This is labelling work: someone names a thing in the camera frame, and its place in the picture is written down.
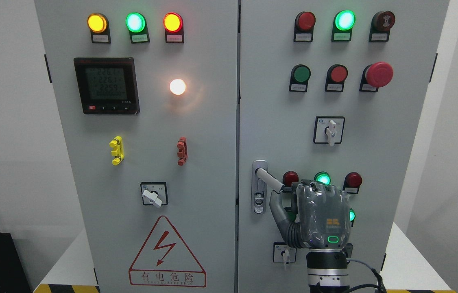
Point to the green push button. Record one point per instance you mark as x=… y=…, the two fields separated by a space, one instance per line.
x=291 y=215
x=299 y=78

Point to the white rotary switch upper right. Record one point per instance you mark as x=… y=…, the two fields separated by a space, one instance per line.
x=328 y=130

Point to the dark red indicator light middle-left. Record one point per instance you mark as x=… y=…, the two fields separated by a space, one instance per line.
x=290 y=181

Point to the grey cabinet door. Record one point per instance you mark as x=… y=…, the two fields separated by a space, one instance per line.
x=277 y=125
x=202 y=192

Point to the white rotary switch bottom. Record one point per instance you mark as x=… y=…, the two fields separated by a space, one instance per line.
x=284 y=254

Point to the black rotary switch bottom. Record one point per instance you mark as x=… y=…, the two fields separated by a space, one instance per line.
x=348 y=249

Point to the grey right cabinet door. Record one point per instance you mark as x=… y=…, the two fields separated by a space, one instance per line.
x=277 y=125

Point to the yellow indicator light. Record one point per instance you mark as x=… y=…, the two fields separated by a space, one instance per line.
x=98 y=25

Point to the black digital power meter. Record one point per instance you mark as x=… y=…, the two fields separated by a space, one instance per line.
x=107 y=86

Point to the green indicator light top right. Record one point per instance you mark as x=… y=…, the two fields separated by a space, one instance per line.
x=343 y=24

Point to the white rotary switch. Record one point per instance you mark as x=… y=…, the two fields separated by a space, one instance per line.
x=328 y=130
x=284 y=254

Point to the silver door handle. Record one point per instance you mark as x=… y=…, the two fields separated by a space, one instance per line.
x=260 y=180

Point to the red push button upper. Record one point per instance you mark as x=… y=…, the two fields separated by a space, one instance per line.
x=335 y=78

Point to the dark red indicator light middle-right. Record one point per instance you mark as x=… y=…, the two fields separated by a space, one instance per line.
x=352 y=183

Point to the red lit indicator light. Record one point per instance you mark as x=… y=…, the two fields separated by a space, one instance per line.
x=174 y=28

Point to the red electric warning sticker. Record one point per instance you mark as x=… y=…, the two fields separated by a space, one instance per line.
x=166 y=260

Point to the green lit button lower right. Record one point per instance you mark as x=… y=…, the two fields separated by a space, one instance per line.
x=352 y=216

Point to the green push button lower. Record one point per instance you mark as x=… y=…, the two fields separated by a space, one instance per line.
x=291 y=215

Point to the white glowing indicator light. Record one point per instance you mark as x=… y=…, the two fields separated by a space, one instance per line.
x=177 y=86

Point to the green push button upper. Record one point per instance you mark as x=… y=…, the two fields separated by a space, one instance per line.
x=299 y=78

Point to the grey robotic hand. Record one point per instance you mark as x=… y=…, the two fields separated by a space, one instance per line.
x=324 y=217

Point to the green indicator light top left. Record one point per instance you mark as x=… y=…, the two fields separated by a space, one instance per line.
x=137 y=27

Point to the silver black robot forearm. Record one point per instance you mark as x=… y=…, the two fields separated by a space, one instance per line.
x=327 y=271

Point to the green indicator light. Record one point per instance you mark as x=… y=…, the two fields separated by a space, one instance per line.
x=322 y=177
x=137 y=27
x=343 y=24

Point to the dark red buzzer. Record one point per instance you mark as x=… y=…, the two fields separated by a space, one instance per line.
x=381 y=24

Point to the green indicator light middle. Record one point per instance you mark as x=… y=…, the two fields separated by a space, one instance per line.
x=322 y=177

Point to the red emergency stop button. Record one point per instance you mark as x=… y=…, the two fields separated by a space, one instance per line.
x=376 y=75

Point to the dark red indicator light top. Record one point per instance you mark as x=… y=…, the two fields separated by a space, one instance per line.
x=304 y=27

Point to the white rotary switch left door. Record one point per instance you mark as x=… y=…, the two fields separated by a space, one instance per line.
x=154 y=194

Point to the grey left cabinet door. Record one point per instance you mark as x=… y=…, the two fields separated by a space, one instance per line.
x=202 y=192

